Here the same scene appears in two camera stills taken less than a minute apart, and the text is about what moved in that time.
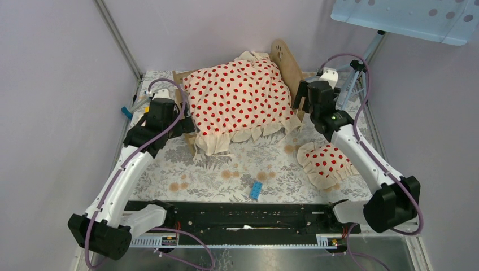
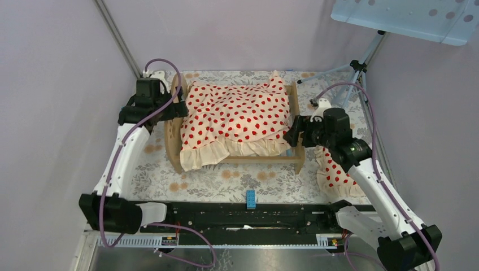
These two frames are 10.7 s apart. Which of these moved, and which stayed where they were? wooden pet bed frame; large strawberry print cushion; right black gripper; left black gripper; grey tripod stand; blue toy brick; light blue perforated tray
Moved: blue toy brick; left black gripper; wooden pet bed frame; right black gripper; large strawberry print cushion
Stayed: grey tripod stand; light blue perforated tray
